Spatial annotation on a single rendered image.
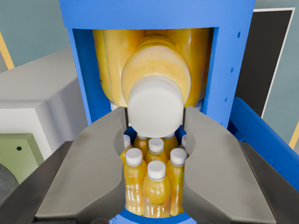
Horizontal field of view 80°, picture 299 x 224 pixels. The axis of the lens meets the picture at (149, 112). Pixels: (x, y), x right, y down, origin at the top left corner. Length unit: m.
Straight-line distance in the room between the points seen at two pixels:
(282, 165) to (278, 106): 1.01
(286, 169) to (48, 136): 0.87
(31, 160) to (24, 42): 1.40
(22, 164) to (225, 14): 0.43
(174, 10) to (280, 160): 0.87
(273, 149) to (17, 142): 0.97
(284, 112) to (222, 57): 1.76
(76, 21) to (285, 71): 1.68
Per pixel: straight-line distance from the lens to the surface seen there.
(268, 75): 1.56
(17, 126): 0.43
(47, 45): 1.67
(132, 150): 0.45
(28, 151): 0.42
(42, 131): 0.41
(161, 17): 0.20
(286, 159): 0.99
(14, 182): 0.50
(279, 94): 1.86
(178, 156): 0.43
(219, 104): 0.26
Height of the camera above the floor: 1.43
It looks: 61 degrees down
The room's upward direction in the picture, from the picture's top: 176 degrees counter-clockwise
